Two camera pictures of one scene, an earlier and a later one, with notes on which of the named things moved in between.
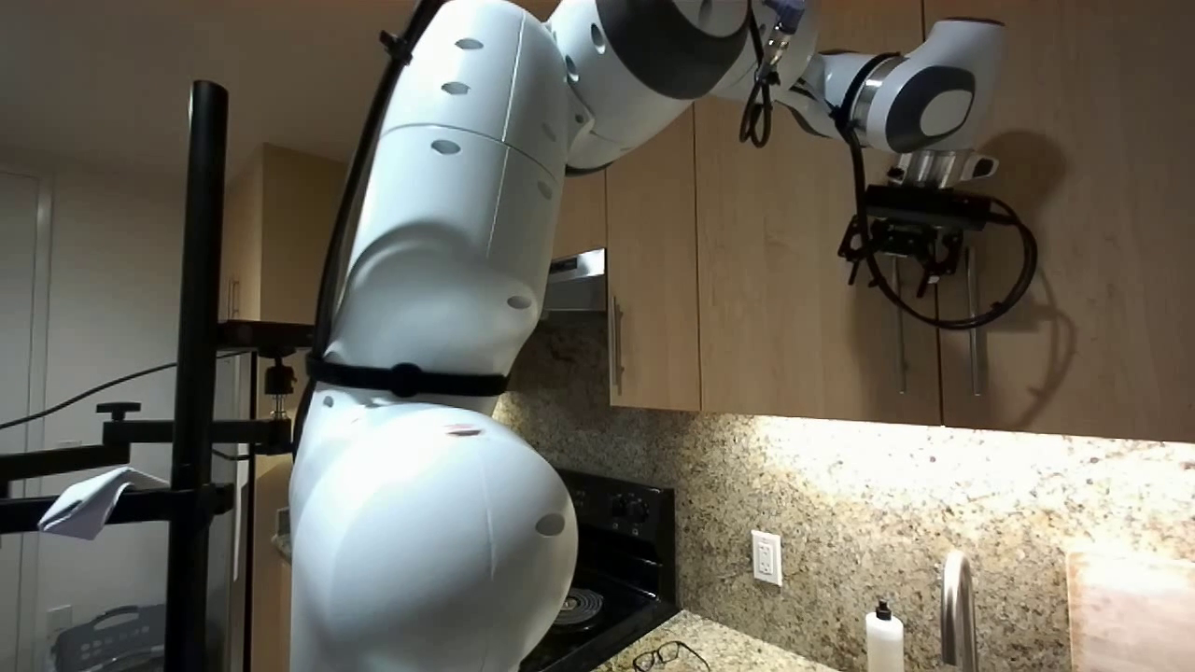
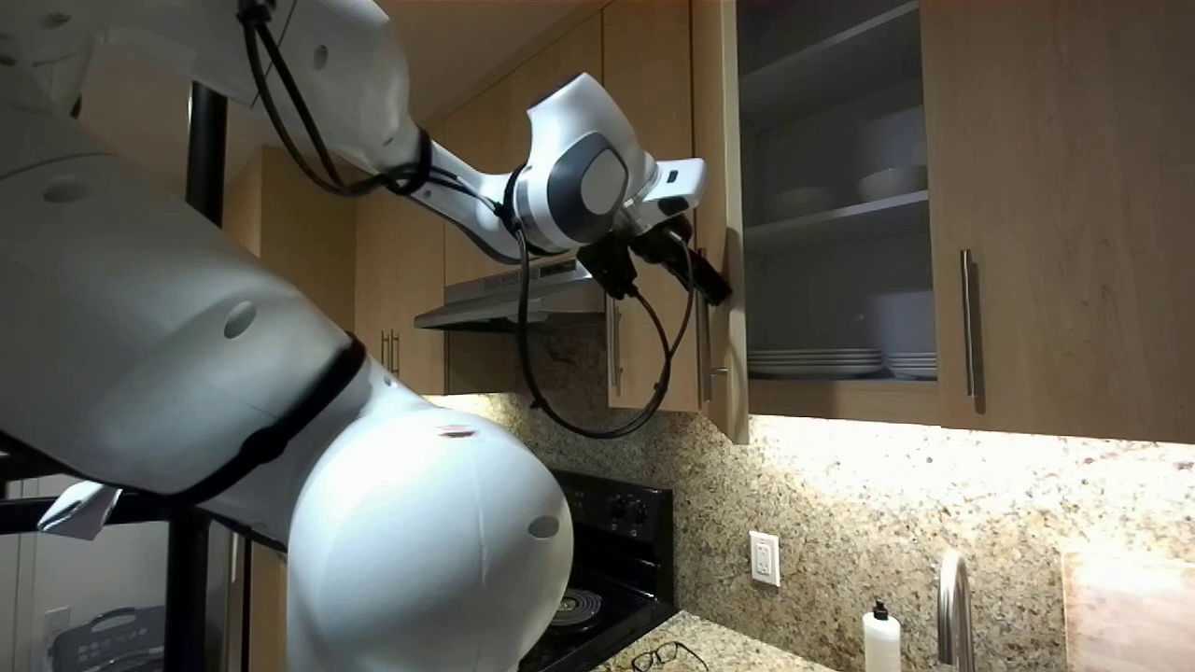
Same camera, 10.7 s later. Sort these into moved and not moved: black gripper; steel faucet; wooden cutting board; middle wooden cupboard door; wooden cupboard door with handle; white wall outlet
Moved: wooden cupboard door with handle; black gripper
Not moved: middle wooden cupboard door; wooden cutting board; white wall outlet; steel faucet
